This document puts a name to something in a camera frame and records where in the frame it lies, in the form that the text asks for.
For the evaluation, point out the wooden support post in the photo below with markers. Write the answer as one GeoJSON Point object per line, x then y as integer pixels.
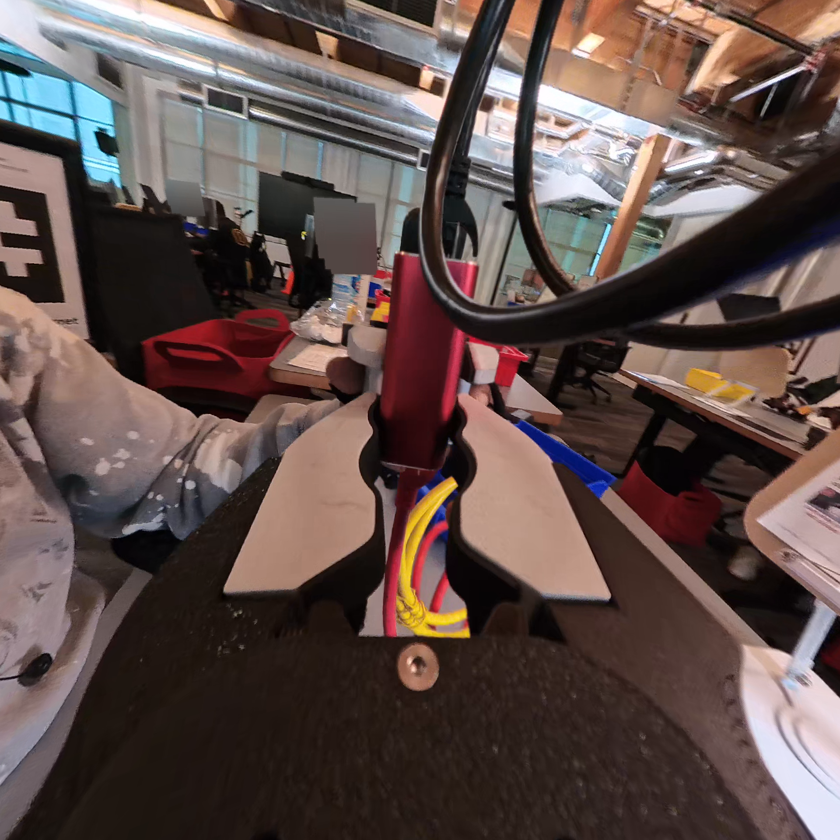
{"type": "Point", "coordinates": [633, 203]}

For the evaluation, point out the red fabric bag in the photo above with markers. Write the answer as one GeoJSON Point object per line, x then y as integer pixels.
{"type": "Point", "coordinates": [216, 367]}

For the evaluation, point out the clear plastic bag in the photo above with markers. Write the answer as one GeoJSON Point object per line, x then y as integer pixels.
{"type": "Point", "coordinates": [318, 325]}

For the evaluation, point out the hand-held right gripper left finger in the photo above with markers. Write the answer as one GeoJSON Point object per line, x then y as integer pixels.
{"type": "Point", "coordinates": [308, 505]}

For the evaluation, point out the red network switch box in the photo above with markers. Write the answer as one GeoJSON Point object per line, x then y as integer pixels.
{"type": "Point", "coordinates": [420, 361]}

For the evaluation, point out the black panel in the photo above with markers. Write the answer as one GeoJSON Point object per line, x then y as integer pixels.
{"type": "Point", "coordinates": [144, 282]}

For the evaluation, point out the small red plastic bin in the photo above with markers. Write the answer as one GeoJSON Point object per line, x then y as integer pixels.
{"type": "Point", "coordinates": [510, 364]}

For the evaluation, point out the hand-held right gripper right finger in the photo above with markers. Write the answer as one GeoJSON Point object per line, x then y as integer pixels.
{"type": "Point", "coordinates": [525, 518]}

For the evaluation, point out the person's left forearm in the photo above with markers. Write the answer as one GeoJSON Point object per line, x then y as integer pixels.
{"type": "Point", "coordinates": [164, 453]}

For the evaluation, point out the silver ventilation duct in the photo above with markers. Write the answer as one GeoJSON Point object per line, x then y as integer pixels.
{"type": "Point", "coordinates": [197, 72]}

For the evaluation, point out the wooden sheet stand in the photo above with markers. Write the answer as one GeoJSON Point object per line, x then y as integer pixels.
{"type": "Point", "coordinates": [778, 492]}

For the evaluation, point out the long work desk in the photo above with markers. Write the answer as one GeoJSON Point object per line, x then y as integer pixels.
{"type": "Point", "coordinates": [722, 415]}

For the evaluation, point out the printed tag sign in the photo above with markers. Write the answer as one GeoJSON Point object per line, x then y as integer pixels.
{"type": "Point", "coordinates": [39, 216]}

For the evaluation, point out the person's grey splattered hoodie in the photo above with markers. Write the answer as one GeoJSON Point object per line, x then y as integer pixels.
{"type": "Point", "coordinates": [33, 623]}

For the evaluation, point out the grey office table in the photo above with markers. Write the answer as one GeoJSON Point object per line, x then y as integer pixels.
{"type": "Point", "coordinates": [535, 401]}

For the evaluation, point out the instruction sheet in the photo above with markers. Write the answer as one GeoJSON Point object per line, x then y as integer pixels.
{"type": "Point", "coordinates": [807, 525]}

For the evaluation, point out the person's left hand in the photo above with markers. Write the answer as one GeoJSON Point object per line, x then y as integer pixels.
{"type": "Point", "coordinates": [344, 377]}

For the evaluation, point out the black monitor screen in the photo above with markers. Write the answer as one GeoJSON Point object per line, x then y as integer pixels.
{"type": "Point", "coordinates": [289, 210]}

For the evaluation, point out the blue plastic bin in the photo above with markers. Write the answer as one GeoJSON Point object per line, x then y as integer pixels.
{"type": "Point", "coordinates": [564, 456]}

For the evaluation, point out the yellow plastic bin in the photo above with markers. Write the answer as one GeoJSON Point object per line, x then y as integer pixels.
{"type": "Point", "coordinates": [702, 379]}
{"type": "Point", "coordinates": [733, 391]}

